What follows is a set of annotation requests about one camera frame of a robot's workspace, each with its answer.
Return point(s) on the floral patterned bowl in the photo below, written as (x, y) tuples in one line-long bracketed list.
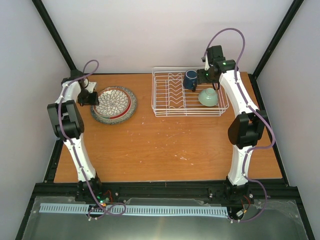
[(100, 110)]

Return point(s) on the black right frame post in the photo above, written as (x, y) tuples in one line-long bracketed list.
[(283, 26)]

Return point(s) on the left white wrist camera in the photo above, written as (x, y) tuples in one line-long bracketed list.
[(90, 86)]

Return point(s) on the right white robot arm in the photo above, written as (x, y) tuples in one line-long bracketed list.
[(248, 126)]

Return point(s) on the black left frame post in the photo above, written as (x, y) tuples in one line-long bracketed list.
[(48, 22)]

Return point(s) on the light blue cable duct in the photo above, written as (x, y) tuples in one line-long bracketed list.
[(136, 210)]

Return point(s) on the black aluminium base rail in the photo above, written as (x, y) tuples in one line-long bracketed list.
[(206, 191)]

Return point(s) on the white wire dish rack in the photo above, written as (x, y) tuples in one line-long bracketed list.
[(169, 98)]

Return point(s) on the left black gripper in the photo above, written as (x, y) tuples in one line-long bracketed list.
[(92, 102)]

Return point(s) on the red and teal plate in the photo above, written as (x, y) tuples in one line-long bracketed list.
[(118, 102)]

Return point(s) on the black frame post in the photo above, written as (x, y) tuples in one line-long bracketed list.
[(48, 22), (283, 26)]

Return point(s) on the dark blue mug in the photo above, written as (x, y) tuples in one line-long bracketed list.
[(190, 80)]

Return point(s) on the mint green bowl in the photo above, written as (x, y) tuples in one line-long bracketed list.
[(208, 97)]

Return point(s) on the large grey rimmed plate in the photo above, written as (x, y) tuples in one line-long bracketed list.
[(121, 119)]

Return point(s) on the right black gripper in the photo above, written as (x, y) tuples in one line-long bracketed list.
[(201, 78)]

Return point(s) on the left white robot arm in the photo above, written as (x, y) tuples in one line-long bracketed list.
[(68, 125)]

